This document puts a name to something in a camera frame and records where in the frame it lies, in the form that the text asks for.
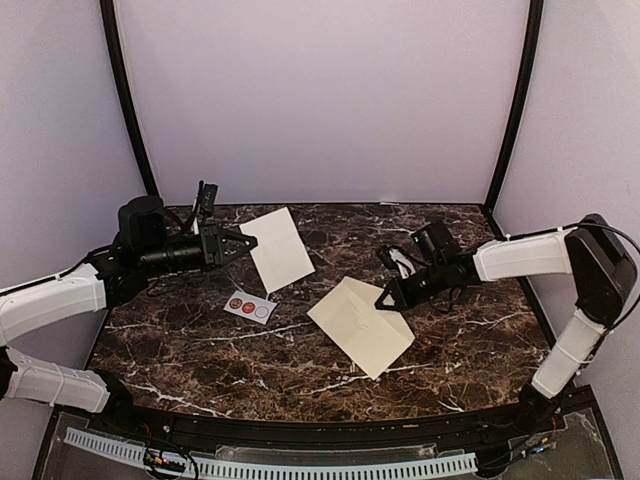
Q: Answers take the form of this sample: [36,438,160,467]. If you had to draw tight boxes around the cream paper envelope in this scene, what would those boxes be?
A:
[307,277,415,380]

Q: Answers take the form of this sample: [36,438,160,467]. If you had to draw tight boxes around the black right frame post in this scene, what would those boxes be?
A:
[483,0,545,215]

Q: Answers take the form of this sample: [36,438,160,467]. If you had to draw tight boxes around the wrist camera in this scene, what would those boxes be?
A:
[376,246,416,279]
[188,180,218,234]

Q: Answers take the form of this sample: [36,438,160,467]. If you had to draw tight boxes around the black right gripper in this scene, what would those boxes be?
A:
[375,260,448,312]

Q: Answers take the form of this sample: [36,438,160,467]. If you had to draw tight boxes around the black front rail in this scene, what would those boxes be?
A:
[59,394,591,451]

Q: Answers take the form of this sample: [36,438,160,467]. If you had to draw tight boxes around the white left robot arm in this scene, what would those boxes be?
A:
[1,194,258,436]

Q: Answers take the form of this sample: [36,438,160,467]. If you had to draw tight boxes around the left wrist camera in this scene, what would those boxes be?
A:
[188,180,218,234]

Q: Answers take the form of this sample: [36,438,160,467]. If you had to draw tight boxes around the black frame post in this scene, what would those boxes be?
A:
[483,0,545,215]
[99,0,159,195]

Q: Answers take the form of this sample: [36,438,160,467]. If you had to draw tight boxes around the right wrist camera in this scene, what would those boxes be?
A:
[376,246,416,279]

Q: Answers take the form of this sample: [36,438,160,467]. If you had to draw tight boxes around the printed paper letter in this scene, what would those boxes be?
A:
[240,207,315,294]

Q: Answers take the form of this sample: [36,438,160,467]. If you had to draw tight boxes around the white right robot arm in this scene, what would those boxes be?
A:
[375,214,639,434]

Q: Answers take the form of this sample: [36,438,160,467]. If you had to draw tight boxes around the white slotted cable duct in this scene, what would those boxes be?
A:
[64,427,477,479]

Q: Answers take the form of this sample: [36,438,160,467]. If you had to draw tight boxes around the black left frame post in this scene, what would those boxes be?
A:
[99,0,159,195]

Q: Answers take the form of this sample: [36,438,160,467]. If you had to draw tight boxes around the white sticker sheet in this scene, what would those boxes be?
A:
[223,290,277,325]

